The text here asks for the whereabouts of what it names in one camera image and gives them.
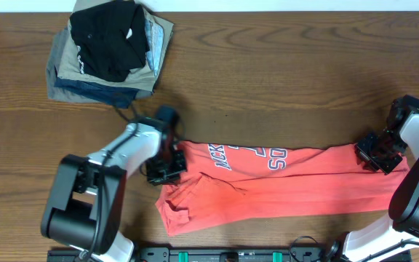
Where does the coral red t-shirt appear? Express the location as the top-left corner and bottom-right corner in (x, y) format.
(156, 141), (410, 237)

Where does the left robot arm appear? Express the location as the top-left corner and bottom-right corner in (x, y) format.
(41, 106), (187, 261)

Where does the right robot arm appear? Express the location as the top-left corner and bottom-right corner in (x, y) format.
(322, 95), (419, 262)

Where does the dark blue folded garment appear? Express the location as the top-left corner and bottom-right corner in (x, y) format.
(55, 78), (139, 108)

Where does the grey folded garment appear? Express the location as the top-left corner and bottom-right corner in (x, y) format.
(46, 28), (157, 103)

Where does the light blue folded garment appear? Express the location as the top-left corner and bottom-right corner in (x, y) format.
(145, 19), (164, 76)

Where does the black folded shirt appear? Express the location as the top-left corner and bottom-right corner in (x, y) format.
(70, 1), (149, 82)

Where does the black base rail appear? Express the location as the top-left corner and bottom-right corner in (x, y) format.
(47, 246), (412, 262)

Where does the black looped cable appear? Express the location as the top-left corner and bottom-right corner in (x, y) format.
(289, 235), (323, 262)

